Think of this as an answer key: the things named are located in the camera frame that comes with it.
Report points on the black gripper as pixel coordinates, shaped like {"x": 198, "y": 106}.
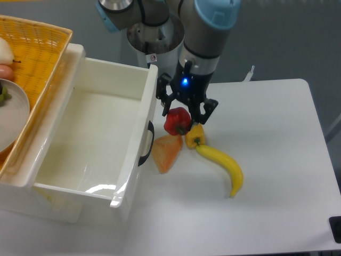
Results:
{"x": 190, "y": 89}

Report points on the red bell pepper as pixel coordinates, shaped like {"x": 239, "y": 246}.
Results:
{"x": 178, "y": 121}

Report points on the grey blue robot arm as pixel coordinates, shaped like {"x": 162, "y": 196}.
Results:
{"x": 207, "y": 25}

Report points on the yellow bell pepper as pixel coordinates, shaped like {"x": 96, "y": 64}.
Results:
{"x": 195, "y": 137}

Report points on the upper white drawer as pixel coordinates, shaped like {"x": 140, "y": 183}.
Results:
{"x": 104, "y": 135}

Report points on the white drawer cabinet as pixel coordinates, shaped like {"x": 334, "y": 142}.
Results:
{"x": 18, "y": 192}

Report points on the orange fruit wedge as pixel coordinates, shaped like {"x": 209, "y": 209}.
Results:
{"x": 165, "y": 151}

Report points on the yellow banana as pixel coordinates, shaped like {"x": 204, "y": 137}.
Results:
{"x": 225, "y": 161}

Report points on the yellow woven basket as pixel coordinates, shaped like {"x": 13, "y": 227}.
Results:
{"x": 39, "y": 47}

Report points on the white plate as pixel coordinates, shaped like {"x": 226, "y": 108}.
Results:
{"x": 14, "y": 115}

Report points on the green grapes on plate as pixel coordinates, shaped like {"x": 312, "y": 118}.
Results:
{"x": 4, "y": 96}

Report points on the pink sausage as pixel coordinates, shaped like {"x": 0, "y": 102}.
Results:
{"x": 6, "y": 72}

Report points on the pale pear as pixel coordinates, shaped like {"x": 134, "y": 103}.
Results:
{"x": 6, "y": 54}

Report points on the black device at table edge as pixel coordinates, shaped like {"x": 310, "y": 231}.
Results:
{"x": 335, "y": 225}

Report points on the white table frame bracket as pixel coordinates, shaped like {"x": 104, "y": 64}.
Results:
{"x": 249, "y": 74}

